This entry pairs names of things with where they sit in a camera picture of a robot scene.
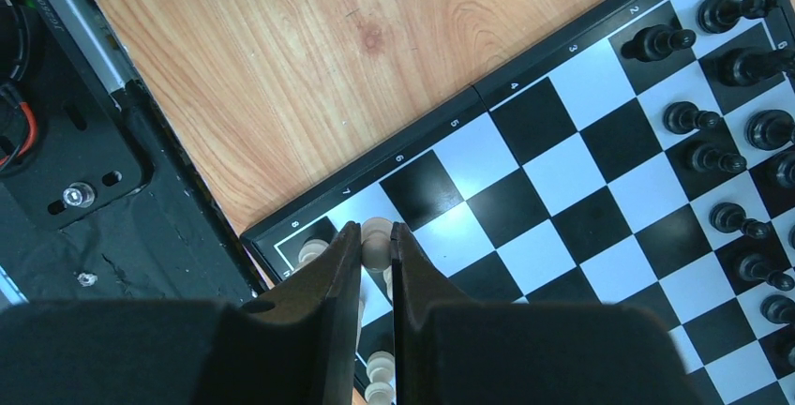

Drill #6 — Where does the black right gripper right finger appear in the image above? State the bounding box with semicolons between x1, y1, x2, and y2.
390;223;700;404

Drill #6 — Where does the black white chess board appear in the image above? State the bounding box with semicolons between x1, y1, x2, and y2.
242;0;794;404

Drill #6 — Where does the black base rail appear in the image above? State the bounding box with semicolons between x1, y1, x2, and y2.
1;0;265;307

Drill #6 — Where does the black chess piece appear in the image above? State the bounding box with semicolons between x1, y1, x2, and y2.
697;0;778;34

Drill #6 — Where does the white chess pawn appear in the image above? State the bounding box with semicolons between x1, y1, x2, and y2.
295;239;329;271

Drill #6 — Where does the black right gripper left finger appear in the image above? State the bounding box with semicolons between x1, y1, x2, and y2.
1;222;361;404

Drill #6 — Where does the black chess pawn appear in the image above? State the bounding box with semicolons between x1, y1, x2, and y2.
621;24;697;63

